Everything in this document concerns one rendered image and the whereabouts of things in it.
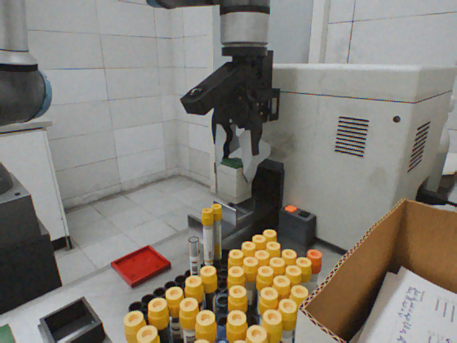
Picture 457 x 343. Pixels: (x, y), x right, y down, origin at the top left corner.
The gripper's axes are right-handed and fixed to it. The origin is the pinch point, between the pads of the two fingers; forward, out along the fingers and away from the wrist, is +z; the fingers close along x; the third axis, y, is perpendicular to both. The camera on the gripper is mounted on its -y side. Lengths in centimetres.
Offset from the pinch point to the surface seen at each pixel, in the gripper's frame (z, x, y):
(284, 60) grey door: -19, 84, 135
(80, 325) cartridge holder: 11.0, -2.2, -28.3
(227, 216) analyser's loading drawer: 7.4, -0.8, -2.6
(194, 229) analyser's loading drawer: 8.5, 1.5, -8.1
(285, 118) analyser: -8.7, -3.6, 9.0
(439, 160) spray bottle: 3, -23, 45
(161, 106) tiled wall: 23, 220, 125
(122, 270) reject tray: 12.1, 4.8, -19.7
